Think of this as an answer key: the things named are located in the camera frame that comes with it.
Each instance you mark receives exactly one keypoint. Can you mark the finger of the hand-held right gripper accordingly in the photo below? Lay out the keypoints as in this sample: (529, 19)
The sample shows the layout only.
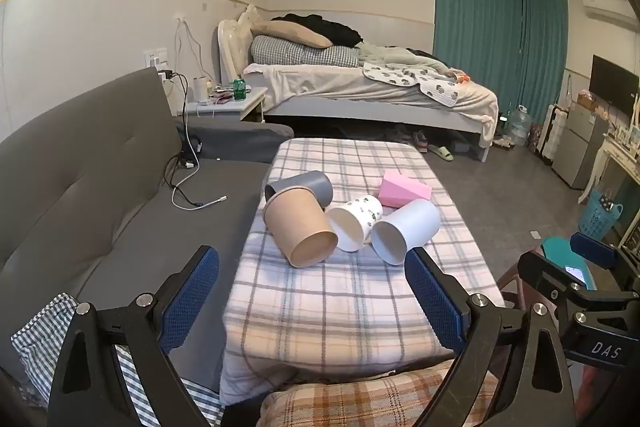
(547, 277)
(594, 251)

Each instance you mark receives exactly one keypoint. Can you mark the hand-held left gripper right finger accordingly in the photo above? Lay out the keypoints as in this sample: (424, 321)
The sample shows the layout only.
(434, 304)

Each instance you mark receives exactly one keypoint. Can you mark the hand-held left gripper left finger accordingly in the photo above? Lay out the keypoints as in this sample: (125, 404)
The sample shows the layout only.
(190, 299)

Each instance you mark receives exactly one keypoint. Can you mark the plain white cup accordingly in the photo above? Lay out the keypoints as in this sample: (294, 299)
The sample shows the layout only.
(406, 229)

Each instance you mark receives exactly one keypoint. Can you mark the white cup with green print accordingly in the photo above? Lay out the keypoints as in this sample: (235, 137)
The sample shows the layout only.
(355, 224)

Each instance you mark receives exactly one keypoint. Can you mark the brown paper cup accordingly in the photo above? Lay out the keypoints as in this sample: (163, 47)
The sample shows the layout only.
(299, 227)

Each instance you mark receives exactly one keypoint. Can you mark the grey plastic cup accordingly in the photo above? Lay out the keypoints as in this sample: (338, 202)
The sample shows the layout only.
(310, 186)

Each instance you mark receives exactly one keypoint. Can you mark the teal plastic stool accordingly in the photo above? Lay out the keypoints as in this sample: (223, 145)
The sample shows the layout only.
(556, 252)

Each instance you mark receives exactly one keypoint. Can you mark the blue laundry basket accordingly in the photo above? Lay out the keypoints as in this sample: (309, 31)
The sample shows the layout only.
(597, 217)

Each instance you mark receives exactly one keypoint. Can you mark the dark red stool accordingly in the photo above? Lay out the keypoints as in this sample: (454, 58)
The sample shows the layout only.
(511, 282)

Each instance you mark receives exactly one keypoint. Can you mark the plaid tablecloth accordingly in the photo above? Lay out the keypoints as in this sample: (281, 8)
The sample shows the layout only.
(340, 307)

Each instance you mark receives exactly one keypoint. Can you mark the white side table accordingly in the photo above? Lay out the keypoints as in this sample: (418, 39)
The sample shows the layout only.
(617, 157)

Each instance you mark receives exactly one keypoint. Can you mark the blue checked cloth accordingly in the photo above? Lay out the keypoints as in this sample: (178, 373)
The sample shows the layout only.
(135, 382)

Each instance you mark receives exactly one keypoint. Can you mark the grey fridge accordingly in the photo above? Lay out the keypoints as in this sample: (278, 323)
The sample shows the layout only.
(577, 147)

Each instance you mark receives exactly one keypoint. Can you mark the pink box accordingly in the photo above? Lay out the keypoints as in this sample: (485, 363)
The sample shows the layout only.
(404, 191)

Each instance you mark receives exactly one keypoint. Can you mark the orange plaid cushion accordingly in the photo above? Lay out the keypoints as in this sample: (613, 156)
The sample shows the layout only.
(360, 399)

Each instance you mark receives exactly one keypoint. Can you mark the large water bottle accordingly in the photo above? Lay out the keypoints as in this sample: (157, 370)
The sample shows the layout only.
(519, 127)

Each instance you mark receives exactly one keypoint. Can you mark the grey sofa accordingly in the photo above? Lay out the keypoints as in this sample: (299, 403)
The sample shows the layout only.
(90, 187)

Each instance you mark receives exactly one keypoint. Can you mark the green slipper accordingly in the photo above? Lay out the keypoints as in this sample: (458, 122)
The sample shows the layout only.
(441, 153)

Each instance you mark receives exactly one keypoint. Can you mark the grey shoes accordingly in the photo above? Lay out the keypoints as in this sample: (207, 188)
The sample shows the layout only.
(419, 141)

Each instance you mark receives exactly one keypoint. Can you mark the black television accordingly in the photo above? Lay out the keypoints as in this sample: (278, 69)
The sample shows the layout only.
(612, 84)

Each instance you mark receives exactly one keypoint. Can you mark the white nightstand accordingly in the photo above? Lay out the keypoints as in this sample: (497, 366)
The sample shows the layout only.
(235, 104)

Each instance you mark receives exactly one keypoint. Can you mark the teal curtain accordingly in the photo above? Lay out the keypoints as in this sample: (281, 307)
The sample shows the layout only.
(545, 52)
(475, 27)

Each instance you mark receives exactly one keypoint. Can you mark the white mug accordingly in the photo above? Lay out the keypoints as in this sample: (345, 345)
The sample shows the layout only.
(200, 89)

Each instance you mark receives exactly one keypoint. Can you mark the green can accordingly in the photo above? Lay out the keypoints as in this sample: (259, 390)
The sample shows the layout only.
(239, 89)

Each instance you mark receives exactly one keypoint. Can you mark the bed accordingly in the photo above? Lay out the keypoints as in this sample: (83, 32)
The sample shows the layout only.
(350, 102)

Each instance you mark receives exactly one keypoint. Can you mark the patterned white blanket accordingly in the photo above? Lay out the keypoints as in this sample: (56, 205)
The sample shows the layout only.
(415, 82)

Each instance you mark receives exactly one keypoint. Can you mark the white air conditioner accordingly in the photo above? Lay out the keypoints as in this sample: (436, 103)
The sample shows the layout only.
(607, 9)

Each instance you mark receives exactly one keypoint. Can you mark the grey green blanket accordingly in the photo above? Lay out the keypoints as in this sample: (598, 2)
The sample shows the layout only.
(395, 54)

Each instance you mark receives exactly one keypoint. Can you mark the checked pillow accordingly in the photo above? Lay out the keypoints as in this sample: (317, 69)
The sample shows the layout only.
(300, 54)

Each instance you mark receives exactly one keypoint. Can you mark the beige pillow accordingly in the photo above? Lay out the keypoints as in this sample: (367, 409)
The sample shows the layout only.
(295, 34)

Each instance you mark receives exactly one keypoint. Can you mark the black clothing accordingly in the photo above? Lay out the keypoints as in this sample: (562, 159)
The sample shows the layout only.
(330, 29)

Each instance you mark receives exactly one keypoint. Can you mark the wall socket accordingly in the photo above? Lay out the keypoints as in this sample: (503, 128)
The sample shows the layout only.
(155, 58)

